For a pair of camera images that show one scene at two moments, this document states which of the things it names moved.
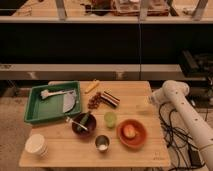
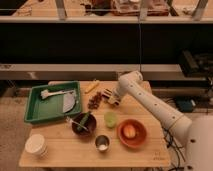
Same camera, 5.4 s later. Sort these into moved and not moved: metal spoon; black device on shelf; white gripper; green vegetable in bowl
Moved: white gripper
Not moved: metal spoon; green vegetable in bowl; black device on shelf
